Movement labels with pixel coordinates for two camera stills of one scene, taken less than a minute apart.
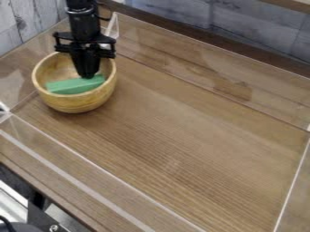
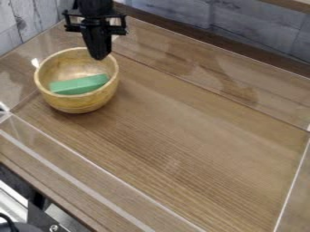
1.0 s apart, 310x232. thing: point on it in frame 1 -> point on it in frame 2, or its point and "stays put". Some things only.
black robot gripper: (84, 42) -> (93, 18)
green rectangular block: (73, 86) stays put
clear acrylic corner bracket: (111, 29) stays put
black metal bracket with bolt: (41, 221) stays put
